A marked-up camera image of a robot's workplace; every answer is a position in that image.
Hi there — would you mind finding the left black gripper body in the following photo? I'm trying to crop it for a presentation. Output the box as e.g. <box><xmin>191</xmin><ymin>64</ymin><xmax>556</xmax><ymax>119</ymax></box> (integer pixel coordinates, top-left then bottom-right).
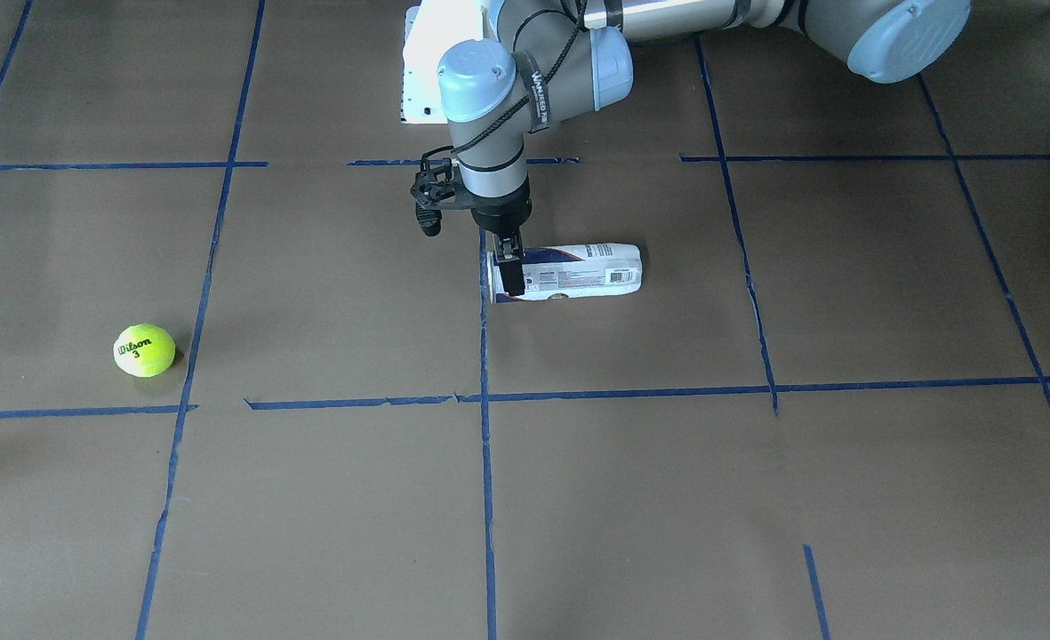
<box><xmin>471</xmin><ymin>191</ymin><xmax>533</xmax><ymax>236</ymax></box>

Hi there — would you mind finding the clear tennis ball can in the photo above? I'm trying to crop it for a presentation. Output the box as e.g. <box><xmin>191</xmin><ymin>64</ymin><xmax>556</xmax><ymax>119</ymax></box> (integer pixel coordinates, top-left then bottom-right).
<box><xmin>485</xmin><ymin>243</ymin><xmax>643</xmax><ymax>303</ymax></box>

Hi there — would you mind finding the yellow Wilson tennis ball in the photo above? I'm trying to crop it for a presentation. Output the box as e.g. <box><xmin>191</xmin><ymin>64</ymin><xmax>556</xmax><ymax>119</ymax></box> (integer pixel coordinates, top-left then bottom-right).
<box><xmin>113</xmin><ymin>324</ymin><xmax>179</xmax><ymax>378</ymax></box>

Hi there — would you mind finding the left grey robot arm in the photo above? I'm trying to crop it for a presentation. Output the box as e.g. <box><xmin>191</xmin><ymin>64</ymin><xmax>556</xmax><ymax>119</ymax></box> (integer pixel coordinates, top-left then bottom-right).
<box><xmin>411</xmin><ymin>1</ymin><xmax>972</xmax><ymax>299</ymax></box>

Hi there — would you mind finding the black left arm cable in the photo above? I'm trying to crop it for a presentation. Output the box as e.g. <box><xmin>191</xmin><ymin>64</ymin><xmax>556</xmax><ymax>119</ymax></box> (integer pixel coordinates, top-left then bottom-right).
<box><xmin>418</xmin><ymin>0</ymin><xmax>589</xmax><ymax>170</ymax></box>

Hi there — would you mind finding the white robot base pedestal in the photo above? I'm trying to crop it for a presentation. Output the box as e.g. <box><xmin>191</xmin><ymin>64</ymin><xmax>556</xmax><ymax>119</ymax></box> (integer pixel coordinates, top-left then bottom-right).
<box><xmin>400</xmin><ymin>0</ymin><xmax>561</xmax><ymax>124</ymax></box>

